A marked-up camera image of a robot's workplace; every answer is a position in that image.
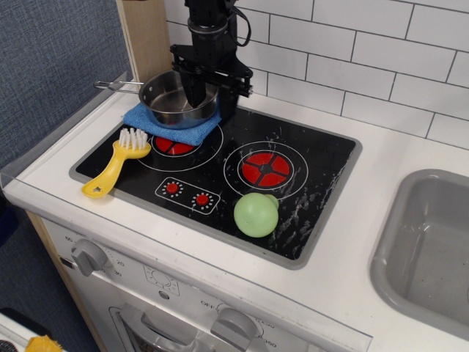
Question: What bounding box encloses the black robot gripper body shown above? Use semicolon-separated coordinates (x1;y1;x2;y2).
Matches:
170;21;253;97

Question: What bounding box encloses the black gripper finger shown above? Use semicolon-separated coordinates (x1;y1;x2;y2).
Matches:
180;69;206;108
218;83;239;119

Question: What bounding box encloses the stainless steel pot with handle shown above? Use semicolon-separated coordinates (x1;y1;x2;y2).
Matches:
93;70;218;129

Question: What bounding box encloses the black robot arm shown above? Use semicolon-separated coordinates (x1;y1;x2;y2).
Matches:
170;1;253;119

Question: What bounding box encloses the blue folded cloth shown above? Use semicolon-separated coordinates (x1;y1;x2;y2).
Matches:
123;103;221;146

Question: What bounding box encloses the yellow dish brush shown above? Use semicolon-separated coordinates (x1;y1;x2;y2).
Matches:
81;128;151;199

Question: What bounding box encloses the green plastic pear toy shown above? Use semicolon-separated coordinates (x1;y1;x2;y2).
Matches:
234;193;279;238

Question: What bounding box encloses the grey left oven knob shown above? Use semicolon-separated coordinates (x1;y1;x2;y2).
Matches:
71;239;108;277

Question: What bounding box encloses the grey oven knob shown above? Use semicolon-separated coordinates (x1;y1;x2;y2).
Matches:
71;239;108;277
210;308;258;351

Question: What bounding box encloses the grey right oven knob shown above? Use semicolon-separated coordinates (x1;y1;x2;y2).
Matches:
210;308;258;351

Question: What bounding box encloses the toy oven door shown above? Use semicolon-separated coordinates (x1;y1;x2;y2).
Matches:
109;304;218;351

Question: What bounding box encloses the grey toy sink basin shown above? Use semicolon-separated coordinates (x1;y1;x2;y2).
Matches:
370;169;468;340

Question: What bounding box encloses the yellow object at corner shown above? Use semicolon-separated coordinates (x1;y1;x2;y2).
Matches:
25;335;63;352

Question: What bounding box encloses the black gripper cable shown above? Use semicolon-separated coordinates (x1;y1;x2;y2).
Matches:
230;5;253;48

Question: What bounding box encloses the wooden side post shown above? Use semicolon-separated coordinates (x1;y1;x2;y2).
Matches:
117;0;172;82

